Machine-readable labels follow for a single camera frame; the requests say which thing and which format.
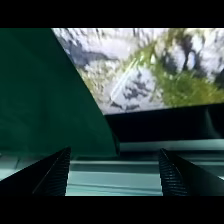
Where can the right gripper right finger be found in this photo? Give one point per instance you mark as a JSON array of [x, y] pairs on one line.
[[190, 180]]

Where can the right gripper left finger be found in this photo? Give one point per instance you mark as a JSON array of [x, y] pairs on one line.
[[40, 180]]

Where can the dark green garment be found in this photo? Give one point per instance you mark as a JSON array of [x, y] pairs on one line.
[[43, 100]]

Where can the silver frame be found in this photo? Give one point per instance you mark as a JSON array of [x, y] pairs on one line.
[[113, 180]]

